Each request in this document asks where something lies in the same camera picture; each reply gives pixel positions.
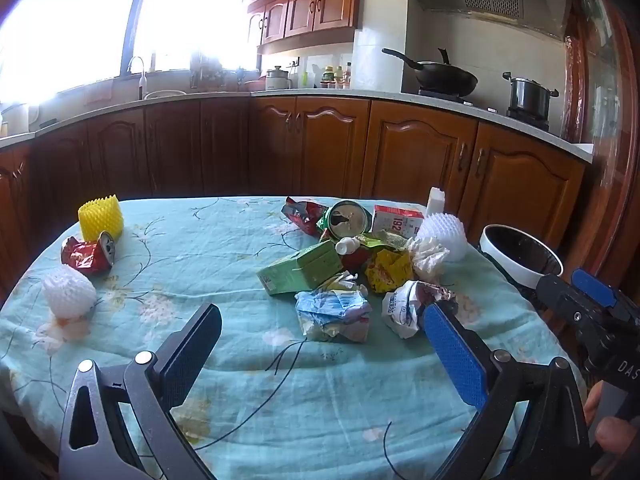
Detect white foam fruit net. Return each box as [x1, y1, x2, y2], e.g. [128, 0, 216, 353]
[42, 265, 97, 318]
[416, 212, 468, 261]

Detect light blue floral tablecloth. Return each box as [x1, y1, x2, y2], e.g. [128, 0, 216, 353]
[0, 195, 588, 480]

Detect blue and white crumpled wrapper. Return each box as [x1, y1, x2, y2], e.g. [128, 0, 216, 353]
[294, 287, 373, 343]

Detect red snack bag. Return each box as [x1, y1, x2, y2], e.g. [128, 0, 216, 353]
[281, 196, 331, 237]

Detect green crushed drink can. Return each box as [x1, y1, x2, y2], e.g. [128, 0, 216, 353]
[320, 200, 373, 240]

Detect wooden base cabinets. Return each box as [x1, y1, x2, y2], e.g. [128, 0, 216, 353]
[0, 96, 587, 281]

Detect crumpled white tissue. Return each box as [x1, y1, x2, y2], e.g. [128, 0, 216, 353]
[406, 237, 451, 282]

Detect green drink carton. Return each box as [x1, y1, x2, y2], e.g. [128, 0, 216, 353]
[256, 240, 345, 296]

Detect black wok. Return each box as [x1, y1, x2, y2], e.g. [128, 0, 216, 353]
[382, 48, 479, 97]

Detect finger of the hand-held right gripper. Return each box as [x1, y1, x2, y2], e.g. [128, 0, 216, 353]
[571, 268, 640, 317]
[536, 274, 601, 341]

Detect wooden glass door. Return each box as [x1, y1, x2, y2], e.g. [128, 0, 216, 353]
[562, 0, 640, 291]

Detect red crushed drink can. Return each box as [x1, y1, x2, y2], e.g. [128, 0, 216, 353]
[61, 231, 117, 277]

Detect chrome sink faucet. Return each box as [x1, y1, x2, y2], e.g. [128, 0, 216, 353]
[127, 56, 149, 101]

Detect red and white milk carton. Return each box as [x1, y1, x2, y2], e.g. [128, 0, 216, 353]
[372, 204, 425, 237]

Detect white foam block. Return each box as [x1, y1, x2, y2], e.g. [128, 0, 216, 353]
[426, 187, 447, 218]

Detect white rimmed waste bin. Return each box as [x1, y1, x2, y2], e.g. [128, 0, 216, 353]
[479, 224, 565, 292]

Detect red crumpled wrapper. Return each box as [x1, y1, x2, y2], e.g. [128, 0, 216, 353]
[341, 249, 373, 272]

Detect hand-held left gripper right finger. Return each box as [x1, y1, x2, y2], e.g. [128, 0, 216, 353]
[424, 301, 594, 480]

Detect pink stained tissue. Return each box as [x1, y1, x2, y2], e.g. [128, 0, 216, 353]
[35, 312, 92, 347]

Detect person's right hand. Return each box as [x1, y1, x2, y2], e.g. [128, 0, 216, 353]
[584, 382, 640, 461]

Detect grey kitchen countertop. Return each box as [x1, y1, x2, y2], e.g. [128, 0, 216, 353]
[0, 87, 595, 163]

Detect steel cooking pot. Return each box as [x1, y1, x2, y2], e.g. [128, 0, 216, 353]
[502, 72, 559, 115]

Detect green crumpled wrapper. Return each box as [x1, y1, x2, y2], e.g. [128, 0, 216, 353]
[356, 232, 408, 253]

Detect white container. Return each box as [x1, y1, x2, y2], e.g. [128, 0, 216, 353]
[1, 102, 40, 135]

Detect wooden wall cabinets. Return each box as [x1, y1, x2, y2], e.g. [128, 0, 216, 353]
[239, 0, 401, 56]

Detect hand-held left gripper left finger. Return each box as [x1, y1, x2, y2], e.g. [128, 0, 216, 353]
[59, 303, 223, 480]

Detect kitchen window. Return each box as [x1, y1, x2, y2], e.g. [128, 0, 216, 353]
[0, 0, 261, 106]

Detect yellow crumpled wrapper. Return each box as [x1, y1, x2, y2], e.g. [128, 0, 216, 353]
[364, 249, 415, 295]

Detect yellow foam fruit net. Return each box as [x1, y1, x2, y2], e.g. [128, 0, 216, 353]
[78, 193, 125, 241]

